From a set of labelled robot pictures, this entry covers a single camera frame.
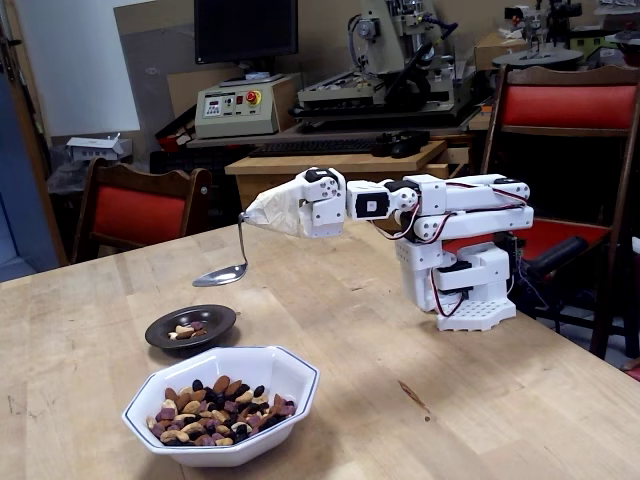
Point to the black keyboard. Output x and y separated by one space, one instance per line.
310 147

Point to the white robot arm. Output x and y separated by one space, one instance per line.
487 270

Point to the black computer mouse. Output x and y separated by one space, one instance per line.
405 150

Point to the large wooden chair red cushion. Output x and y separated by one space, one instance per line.
565 105

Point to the black computer monitor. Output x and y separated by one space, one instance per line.
245 30

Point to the beige milling machine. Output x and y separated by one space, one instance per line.
385 30

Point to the white moving gripper finger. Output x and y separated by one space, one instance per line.
325 192

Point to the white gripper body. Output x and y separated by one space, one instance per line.
320 207

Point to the scooped nuts portion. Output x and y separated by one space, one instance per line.
185 332

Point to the red fabric item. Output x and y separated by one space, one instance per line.
634 370

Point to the small wooden chair red cushion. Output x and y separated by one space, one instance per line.
140 212

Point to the mixed nuts and raisins pile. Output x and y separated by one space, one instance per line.
220 415

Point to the beige masking tape wrap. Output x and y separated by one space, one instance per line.
275 210

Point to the bent metal spoon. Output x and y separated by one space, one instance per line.
222 276

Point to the blue door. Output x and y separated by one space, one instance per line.
20 200

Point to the round table scroll saw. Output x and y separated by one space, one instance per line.
540 57

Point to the black plastic device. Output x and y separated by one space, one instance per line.
385 142

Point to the dark brown saucer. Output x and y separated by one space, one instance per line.
215 320

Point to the white model house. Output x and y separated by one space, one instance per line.
95 147

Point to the beige control box red button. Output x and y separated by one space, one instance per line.
235 120

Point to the robot circuit board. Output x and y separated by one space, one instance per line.
515 245

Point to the brown cardboard box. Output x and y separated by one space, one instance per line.
487 50

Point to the wooden workbench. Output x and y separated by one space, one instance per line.
280 185

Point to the white octagonal bowl blue rim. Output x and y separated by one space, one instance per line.
280 365

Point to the grey fibreboard panel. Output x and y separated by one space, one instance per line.
150 60

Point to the black cylinder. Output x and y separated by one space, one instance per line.
560 255

